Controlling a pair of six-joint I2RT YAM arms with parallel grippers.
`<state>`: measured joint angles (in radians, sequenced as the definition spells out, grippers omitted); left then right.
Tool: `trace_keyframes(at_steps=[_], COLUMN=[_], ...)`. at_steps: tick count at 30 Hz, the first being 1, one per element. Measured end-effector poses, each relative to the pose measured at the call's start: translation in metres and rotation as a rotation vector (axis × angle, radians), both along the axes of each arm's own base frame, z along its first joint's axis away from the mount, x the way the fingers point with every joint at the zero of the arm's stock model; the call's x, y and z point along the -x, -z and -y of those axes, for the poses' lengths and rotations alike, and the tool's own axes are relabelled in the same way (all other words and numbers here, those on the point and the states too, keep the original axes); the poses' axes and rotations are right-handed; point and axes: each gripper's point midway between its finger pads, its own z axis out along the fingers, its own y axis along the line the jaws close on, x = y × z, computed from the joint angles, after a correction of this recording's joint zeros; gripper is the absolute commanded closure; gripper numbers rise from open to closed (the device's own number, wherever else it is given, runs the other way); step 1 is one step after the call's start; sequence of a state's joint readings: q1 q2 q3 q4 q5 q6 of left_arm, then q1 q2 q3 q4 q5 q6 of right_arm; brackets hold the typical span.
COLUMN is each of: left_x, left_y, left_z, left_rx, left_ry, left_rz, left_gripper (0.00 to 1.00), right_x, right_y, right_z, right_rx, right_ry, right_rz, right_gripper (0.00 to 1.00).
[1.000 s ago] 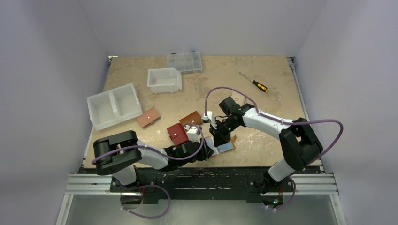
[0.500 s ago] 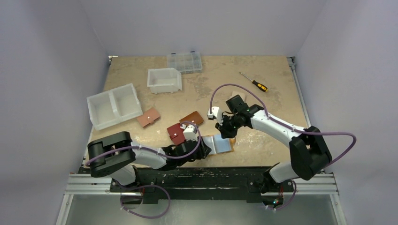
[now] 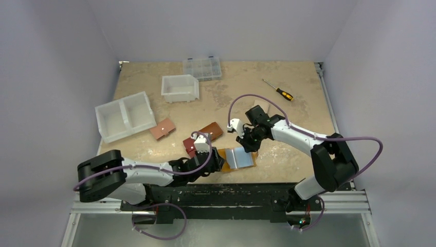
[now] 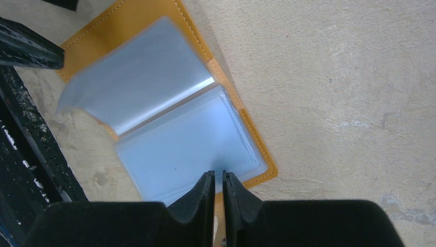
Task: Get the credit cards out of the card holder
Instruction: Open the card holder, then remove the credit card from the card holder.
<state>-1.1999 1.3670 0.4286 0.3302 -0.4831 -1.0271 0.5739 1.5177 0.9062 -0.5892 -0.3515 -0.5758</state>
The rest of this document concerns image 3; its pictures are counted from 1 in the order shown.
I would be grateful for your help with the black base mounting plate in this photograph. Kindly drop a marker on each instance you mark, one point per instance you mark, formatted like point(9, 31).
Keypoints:
point(275, 202)

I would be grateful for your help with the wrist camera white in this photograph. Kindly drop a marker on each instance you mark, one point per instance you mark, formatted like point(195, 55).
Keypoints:
point(201, 142)
point(236, 126)

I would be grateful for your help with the brown leather card holder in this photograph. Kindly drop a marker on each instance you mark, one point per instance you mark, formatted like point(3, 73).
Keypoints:
point(213, 130)

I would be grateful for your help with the white two-compartment bin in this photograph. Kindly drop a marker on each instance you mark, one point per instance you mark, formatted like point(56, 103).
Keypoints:
point(124, 117)

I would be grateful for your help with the aluminium frame rail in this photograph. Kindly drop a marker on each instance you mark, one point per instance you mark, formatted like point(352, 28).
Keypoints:
point(106, 206)

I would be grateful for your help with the clear compartment organizer box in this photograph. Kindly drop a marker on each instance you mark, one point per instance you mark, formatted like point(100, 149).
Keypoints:
point(203, 69)

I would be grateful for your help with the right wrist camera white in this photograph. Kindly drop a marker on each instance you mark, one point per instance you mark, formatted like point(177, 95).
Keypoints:
point(236, 126)

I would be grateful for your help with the yellow black screwdriver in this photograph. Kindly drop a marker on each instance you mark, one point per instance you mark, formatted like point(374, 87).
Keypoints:
point(283, 93)

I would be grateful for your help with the light blue credit card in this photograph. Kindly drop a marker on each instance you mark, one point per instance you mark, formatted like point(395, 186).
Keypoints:
point(231, 158)

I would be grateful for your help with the pink tan card holder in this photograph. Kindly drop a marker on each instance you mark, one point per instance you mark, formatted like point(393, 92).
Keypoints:
point(163, 129)

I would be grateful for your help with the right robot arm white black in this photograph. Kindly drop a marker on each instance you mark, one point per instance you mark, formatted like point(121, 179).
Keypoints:
point(332, 160)

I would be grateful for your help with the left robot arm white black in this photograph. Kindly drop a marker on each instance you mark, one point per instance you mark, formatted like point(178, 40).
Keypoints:
point(110, 175)

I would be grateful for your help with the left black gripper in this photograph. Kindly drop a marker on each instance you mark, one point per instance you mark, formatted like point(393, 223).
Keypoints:
point(218, 161)

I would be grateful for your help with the white small open bin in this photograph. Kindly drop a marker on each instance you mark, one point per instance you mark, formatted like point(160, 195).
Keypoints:
point(179, 88)

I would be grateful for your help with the dark red card holder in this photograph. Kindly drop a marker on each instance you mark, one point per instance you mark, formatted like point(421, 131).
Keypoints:
point(189, 146)

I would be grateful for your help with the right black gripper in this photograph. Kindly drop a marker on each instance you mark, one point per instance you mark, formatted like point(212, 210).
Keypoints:
point(248, 141)

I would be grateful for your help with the beige card holder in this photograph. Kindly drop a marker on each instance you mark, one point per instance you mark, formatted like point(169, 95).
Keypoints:
point(263, 104)

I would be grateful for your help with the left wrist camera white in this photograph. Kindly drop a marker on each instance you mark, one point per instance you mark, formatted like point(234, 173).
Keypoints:
point(201, 142)

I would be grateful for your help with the orange card holder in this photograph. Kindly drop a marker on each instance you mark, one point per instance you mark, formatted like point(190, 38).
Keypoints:
point(226, 168)

